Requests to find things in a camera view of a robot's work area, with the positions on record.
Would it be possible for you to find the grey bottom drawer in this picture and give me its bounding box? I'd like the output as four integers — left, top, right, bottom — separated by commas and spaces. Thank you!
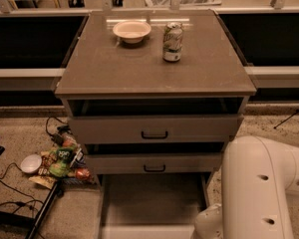
97, 173, 209, 239

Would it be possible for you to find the grey drawer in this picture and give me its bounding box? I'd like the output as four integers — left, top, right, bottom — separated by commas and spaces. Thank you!
69, 115, 243, 144
85, 152, 221, 174
97, 173, 209, 239

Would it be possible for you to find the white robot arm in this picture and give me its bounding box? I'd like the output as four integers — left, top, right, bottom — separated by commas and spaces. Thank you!
190, 136, 299, 239

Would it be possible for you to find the grey drawer cabinet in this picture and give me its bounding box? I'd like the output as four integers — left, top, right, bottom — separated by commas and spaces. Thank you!
54, 9, 257, 184

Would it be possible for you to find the grey top drawer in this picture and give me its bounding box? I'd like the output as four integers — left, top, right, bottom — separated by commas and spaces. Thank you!
69, 115, 243, 144

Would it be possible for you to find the grey middle drawer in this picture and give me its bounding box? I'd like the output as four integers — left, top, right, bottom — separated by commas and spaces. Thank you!
85, 152, 221, 174

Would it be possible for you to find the green white soda can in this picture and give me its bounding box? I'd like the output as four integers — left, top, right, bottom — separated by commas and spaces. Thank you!
162, 22, 183, 62

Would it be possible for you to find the orange snack packet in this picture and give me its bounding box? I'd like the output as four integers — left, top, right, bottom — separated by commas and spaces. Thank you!
75, 168, 92, 181

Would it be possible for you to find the black power adapter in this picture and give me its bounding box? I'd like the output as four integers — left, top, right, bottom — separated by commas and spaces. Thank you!
52, 133, 64, 145

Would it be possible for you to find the green chip bag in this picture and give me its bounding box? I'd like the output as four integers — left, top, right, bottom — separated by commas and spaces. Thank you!
49, 147, 75, 178

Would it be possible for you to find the black stand leg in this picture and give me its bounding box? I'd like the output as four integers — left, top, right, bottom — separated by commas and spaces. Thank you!
25, 181, 62, 239

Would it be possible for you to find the tan snack wrapper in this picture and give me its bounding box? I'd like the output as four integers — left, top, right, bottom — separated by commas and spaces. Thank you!
29, 175, 56, 189

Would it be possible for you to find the white bowl on floor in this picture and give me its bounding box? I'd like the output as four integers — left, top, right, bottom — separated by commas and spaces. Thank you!
20, 154, 42, 174

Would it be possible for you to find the black tripod leg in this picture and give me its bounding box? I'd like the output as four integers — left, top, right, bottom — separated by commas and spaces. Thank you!
273, 109, 299, 129

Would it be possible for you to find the black floor cable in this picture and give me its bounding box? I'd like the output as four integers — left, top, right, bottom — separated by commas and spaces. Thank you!
0, 162, 46, 217

